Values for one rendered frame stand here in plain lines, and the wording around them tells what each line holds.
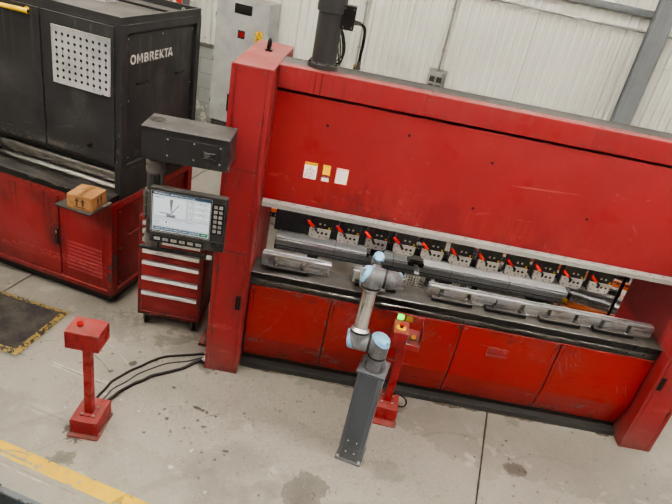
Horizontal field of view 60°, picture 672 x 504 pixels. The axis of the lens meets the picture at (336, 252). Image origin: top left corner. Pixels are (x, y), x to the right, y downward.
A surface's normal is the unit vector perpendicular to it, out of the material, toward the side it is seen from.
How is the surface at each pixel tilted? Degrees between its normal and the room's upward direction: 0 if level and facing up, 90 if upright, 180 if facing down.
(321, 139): 90
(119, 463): 0
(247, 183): 90
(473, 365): 90
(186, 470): 0
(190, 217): 90
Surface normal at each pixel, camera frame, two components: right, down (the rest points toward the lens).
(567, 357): -0.07, 0.48
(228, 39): -0.30, 0.41
